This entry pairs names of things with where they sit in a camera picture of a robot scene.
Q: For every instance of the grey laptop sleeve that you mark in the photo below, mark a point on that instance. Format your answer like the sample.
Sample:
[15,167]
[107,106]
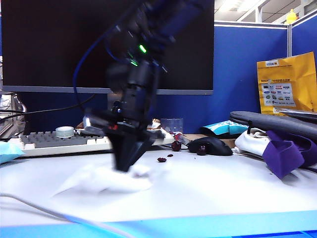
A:
[270,122]

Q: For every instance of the small red white wrapper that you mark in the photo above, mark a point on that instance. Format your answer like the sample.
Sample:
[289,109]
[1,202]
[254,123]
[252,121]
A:
[178,136]

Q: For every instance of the clear plastic cup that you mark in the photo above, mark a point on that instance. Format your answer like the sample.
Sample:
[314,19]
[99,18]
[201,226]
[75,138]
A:
[173,125]

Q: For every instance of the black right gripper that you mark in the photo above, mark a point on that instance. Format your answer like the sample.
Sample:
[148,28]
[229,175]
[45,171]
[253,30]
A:
[138,99]

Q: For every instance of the blue office partition panel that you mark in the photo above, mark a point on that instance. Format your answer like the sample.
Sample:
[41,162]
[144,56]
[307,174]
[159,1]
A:
[305,37]
[237,74]

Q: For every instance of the white grey keyboard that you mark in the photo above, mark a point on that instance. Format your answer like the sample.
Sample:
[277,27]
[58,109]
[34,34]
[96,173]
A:
[49,146]

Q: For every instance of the clear plastic container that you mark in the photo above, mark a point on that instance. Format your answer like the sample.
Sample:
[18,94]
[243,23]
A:
[18,104]

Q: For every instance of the black computer monitor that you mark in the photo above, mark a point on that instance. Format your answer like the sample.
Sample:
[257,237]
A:
[49,44]

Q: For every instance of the purple cloth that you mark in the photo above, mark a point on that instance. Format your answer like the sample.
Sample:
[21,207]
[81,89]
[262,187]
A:
[281,158]

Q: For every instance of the black computer mouse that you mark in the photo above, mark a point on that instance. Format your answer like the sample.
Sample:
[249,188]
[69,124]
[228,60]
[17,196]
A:
[215,146]

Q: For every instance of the yellow paper bag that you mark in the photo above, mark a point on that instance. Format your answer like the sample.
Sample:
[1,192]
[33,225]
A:
[302,74]

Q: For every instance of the pale green tape roll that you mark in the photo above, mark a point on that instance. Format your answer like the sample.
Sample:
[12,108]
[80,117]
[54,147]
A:
[65,132]

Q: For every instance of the white wet wipe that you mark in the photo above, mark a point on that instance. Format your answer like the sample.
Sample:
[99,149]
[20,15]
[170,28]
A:
[111,182]

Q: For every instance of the dark red cherry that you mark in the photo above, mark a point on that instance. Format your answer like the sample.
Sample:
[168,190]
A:
[176,146]
[201,150]

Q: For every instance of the teal white snack packet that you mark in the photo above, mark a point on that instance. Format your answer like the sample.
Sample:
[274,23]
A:
[220,127]

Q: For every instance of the silver flat laptop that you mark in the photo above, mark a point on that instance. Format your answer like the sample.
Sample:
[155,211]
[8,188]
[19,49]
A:
[299,112]

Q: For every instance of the yellow rubber duck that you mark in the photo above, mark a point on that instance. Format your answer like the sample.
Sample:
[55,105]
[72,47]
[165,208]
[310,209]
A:
[291,17]

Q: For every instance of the black blue right robot arm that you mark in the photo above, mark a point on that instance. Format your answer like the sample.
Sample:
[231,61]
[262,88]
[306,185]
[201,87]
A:
[173,17]

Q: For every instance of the light blue wipe packet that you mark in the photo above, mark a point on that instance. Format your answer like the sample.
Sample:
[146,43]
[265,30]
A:
[8,151]

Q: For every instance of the white cloth bag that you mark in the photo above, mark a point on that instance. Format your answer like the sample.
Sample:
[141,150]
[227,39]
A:
[251,143]

